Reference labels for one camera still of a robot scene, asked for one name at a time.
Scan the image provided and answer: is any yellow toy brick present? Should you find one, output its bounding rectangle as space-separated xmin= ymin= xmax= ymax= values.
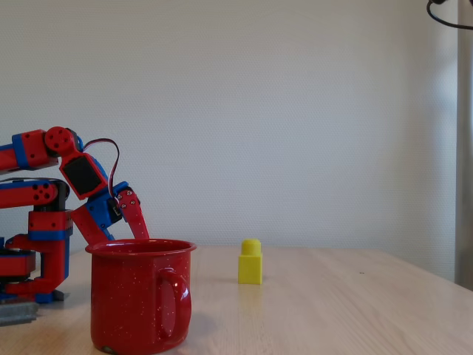
xmin=237 ymin=238 xmax=264 ymax=285

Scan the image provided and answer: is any red enamel mug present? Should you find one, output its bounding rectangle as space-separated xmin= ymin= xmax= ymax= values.
xmin=84 ymin=238 xmax=198 ymax=355

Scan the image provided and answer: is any red white black servo cable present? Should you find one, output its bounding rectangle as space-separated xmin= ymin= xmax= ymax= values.
xmin=82 ymin=138 xmax=122 ymax=203

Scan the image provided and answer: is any grey vertical frame strip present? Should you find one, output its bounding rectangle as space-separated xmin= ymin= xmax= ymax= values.
xmin=454 ymin=0 xmax=473 ymax=293

